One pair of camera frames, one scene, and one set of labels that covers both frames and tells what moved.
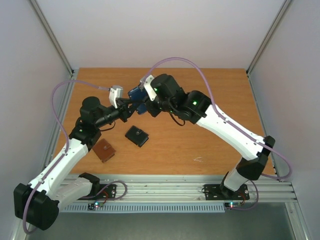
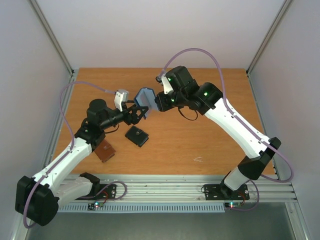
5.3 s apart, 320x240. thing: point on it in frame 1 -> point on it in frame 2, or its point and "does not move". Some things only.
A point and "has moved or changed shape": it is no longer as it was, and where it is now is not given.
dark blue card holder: (137, 94) has moved or changed shape
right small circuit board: (230, 205) does not move
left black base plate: (110, 192) does not move
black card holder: (138, 136) does not move
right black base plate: (220, 192) does not move
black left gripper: (126, 112) -> (134, 119)
